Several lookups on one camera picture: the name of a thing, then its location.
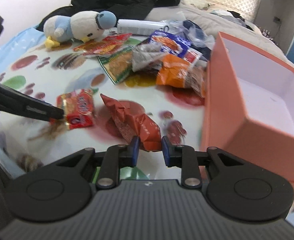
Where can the red transparent snack packet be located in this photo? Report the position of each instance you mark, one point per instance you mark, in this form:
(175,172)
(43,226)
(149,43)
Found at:
(106,46)

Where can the blue white penguin plush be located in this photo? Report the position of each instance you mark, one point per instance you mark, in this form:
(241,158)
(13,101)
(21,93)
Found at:
(83,26)

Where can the dark red snack packet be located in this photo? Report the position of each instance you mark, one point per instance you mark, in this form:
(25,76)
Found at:
(130,125)

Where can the blue spicy cabbage packet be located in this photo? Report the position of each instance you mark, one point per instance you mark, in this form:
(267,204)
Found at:
(175,45)

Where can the food print blanket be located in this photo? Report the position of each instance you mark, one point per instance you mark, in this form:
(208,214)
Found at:
(26,65)

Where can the orange snack bag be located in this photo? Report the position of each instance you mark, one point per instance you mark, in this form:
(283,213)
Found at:
(179,73)

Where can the white cylindrical bottle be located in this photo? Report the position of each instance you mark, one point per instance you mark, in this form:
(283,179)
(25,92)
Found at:
(140,28)

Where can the clear blue plastic bag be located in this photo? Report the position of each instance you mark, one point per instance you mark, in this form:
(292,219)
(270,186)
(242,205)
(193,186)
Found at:
(190,31)

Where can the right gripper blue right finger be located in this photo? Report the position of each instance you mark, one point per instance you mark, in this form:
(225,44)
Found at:
(185,158)

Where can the orange cardboard box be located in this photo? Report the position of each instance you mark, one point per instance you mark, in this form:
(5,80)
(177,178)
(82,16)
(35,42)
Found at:
(249,105)

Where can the brown clear snack packet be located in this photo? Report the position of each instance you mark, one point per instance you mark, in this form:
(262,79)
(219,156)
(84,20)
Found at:
(147,57)

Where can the red square snack packet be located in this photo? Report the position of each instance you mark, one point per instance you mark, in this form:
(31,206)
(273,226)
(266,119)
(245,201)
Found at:
(78,107)

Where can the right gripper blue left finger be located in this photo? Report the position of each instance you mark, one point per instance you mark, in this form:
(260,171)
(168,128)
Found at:
(112,160)

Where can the green snack packet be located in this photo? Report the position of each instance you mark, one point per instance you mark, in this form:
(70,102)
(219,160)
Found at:
(117,66)

